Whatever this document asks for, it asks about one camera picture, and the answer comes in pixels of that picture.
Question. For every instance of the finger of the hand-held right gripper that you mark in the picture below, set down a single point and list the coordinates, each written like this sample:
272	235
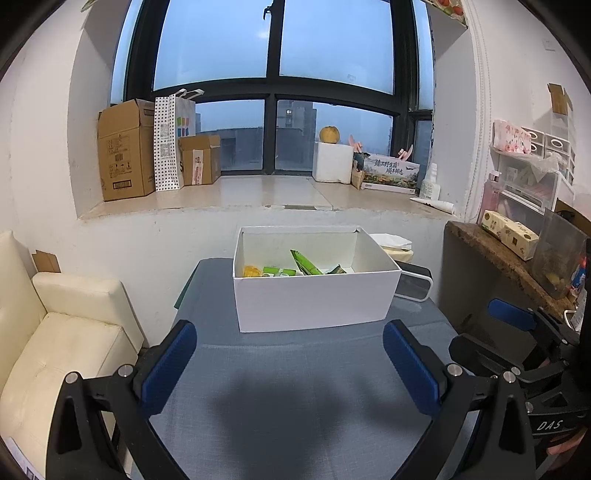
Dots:
480	353
510	316

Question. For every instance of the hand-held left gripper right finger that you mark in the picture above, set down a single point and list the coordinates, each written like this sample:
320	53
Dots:
411	364

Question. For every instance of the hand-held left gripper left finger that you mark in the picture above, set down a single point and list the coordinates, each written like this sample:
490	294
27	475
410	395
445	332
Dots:
168	364

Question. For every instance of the white cardboard box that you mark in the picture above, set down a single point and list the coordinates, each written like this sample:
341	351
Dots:
314	300

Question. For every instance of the dark snack packet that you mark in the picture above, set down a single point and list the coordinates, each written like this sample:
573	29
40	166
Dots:
337	269

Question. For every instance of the person's right hand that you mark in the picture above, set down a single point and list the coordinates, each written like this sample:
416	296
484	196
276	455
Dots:
565	448

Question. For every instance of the brown side table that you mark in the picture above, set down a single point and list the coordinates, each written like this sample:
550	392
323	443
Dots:
498	263

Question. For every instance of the clear plastic container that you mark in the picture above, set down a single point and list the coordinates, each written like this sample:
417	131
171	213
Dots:
556	254

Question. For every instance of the colourful small bottle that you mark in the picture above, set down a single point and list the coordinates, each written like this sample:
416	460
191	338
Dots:
579	274

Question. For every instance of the white framed black device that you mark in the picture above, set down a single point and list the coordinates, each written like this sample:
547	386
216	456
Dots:
413	281

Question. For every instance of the cream patterned carton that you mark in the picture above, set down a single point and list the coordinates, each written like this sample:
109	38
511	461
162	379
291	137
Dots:
508	233

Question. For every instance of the cream sofa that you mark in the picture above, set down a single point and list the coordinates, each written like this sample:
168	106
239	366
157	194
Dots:
60	350

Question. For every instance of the grey blue tablecloth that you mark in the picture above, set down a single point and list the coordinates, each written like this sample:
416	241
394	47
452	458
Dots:
300	392

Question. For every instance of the cream tissue pack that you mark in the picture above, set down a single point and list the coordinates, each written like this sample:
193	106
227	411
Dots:
392	244

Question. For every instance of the yellow jelly cup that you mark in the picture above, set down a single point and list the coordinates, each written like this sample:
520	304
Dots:
252	271

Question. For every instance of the white tube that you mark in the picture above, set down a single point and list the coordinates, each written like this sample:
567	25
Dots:
431	204

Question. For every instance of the white drawer organizer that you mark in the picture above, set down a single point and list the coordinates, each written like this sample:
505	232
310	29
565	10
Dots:
551	184

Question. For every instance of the green sachet packet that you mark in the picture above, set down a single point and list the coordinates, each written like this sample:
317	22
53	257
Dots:
277	271

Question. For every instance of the bright green snack packet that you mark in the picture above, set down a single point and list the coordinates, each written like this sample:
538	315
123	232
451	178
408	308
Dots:
305	264

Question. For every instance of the white plastic bottle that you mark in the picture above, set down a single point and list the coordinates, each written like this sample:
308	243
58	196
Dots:
430	184

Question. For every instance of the crumpled clear plastic bag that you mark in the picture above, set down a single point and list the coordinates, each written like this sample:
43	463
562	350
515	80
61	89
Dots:
545	165

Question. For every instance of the flat cardboard piece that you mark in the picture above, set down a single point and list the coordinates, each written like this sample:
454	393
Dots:
45	261

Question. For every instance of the white printed paper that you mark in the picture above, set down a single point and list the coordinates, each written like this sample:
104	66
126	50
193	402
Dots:
23	461

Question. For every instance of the pink floral tissue pack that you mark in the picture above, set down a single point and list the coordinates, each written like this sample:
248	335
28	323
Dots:
511	137

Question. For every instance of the landscape printed carton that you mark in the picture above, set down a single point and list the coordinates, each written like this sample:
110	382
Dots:
390	174

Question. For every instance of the beige window sill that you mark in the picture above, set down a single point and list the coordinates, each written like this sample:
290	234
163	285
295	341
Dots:
249	194

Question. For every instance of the pink plastic toy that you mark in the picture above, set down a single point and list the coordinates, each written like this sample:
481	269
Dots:
356	144
405	154

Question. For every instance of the small open cardboard box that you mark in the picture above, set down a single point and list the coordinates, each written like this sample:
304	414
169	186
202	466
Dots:
201	159

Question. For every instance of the white foam box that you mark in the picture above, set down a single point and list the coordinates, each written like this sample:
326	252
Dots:
332	164

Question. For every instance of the tall brown cardboard box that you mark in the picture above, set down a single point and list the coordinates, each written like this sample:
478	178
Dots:
124	152

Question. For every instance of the white dotted paper bag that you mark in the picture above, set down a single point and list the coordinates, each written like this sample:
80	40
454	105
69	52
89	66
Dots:
166	147

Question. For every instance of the yellow round fruit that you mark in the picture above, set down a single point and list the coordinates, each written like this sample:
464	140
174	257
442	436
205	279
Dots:
329	134

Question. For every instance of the fruit printed cloth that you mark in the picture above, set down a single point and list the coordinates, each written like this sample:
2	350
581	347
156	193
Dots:
448	10

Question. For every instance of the brown cardboard wall piece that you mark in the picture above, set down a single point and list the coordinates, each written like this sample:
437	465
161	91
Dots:
559	99

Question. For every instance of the black window frame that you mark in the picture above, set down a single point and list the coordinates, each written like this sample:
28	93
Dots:
275	55

